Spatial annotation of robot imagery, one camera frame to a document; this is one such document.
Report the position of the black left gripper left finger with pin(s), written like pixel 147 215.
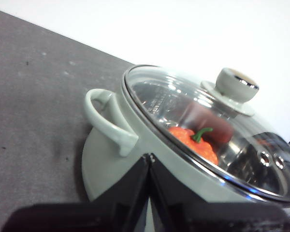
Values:
pixel 99 217

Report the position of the reddish brown sausage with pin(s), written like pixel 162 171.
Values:
pixel 215 128

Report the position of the orange toy pumpkin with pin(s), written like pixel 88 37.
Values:
pixel 203 149

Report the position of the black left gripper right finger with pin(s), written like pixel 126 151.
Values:
pixel 207 217

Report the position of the glass lid with green knob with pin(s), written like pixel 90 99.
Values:
pixel 234 89

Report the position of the pale green electric steamer pot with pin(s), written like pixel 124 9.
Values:
pixel 104 123

